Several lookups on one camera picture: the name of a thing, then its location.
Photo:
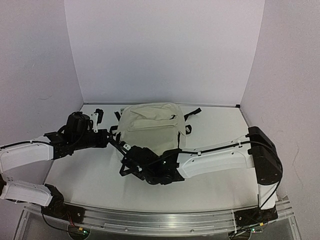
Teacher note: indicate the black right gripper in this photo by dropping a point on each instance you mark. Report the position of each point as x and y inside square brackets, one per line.
[131, 162]

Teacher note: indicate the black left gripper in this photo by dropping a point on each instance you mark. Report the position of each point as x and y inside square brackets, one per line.
[102, 142]

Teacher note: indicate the cream white backpack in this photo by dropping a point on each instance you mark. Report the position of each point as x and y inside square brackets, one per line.
[157, 126]

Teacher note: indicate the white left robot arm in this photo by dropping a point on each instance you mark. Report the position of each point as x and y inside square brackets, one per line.
[51, 146]

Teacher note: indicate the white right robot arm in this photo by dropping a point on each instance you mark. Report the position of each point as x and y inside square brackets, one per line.
[254, 150]

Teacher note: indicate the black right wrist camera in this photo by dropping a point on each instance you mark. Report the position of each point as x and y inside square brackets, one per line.
[126, 146]

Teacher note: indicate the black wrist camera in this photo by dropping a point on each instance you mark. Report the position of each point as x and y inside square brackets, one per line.
[126, 146]
[76, 124]

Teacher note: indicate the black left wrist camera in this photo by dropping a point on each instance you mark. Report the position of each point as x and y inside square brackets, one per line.
[76, 124]

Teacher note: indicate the aluminium front rail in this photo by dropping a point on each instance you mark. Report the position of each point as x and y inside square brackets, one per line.
[280, 219]

